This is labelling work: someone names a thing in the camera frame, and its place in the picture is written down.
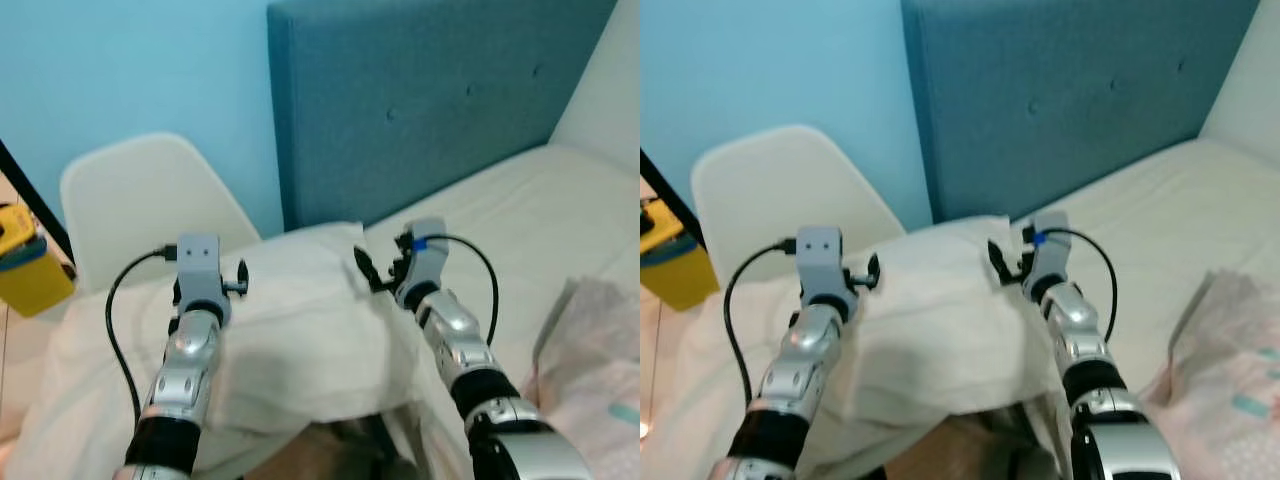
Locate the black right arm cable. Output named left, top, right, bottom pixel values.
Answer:
left=418, top=232, right=500, bottom=353
left=1040, top=227, right=1120, bottom=343

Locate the white pillow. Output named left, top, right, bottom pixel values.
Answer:
left=8, top=221, right=473, bottom=480
left=648, top=214, right=1079, bottom=480

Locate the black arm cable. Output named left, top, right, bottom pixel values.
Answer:
left=418, top=232, right=500, bottom=353
left=104, top=245, right=182, bottom=426
left=1040, top=227, right=1120, bottom=343
left=721, top=238, right=799, bottom=409

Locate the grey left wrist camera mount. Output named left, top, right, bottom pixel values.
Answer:
left=174, top=234, right=233, bottom=327
left=794, top=227, right=852, bottom=303

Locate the black frame bar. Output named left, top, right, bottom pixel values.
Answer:
left=640, top=149, right=707, bottom=251
left=0, top=139, right=77, bottom=267

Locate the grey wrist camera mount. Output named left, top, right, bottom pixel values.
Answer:
left=399, top=217, right=449, bottom=297
left=1024, top=211, right=1072, bottom=287
left=174, top=234, right=233, bottom=327
left=794, top=227, right=852, bottom=303

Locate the white bed mattress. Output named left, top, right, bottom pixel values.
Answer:
left=1008, top=137, right=1280, bottom=393
left=364, top=144, right=641, bottom=401

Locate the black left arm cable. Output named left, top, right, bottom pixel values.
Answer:
left=104, top=245, right=182, bottom=426
left=721, top=238, right=799, bottom=409

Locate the yellow container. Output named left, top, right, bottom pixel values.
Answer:
left=0, top=203, right=77, bottom=319
left=640, top=196, right=720, bottom=312

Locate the white plastic chair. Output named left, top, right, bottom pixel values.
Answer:
left=689, top=124, right=908, bottom=289
left=59, top=132, right=264, bottom=297

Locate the blue upholstered headboard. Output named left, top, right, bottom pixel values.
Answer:
left=899, top=0, right=1262, bottom=225
left=265, top=0, right=619, bottom=234

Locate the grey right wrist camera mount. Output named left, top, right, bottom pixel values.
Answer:
left=399, top=217, right=449, bottom=297
left=1024, top=211, right=1072, bottom=287

